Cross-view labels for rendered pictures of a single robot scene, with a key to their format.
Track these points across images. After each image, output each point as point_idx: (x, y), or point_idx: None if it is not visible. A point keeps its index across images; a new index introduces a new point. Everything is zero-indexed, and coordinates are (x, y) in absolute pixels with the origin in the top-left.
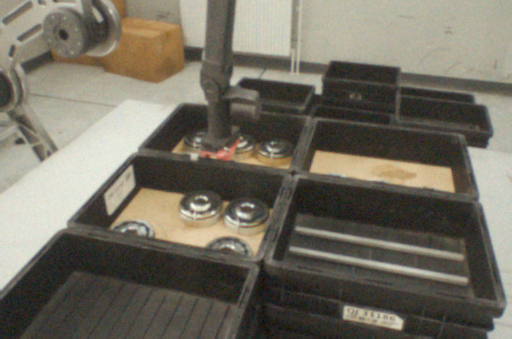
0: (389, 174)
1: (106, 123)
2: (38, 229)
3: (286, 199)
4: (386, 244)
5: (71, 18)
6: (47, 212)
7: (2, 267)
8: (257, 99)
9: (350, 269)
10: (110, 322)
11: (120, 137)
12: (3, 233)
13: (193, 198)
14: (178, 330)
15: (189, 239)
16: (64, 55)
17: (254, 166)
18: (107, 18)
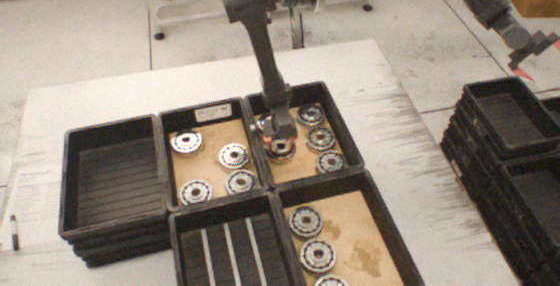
0: (363, 255)
1: (332, 50)
2: (210, 95)
3: (236, 198)
4: (262, 280)
5: None
6: (225, 89)
7: (176, 103)
8: (285, 126)
9: (228, 266)
10: (133, 171)
11: (322, 68)
12: (198, 85)
13: (234, 149)
14: (140, 202)
15: (207, 169)
16: (279, 1)
17: (265, 163)
18: None
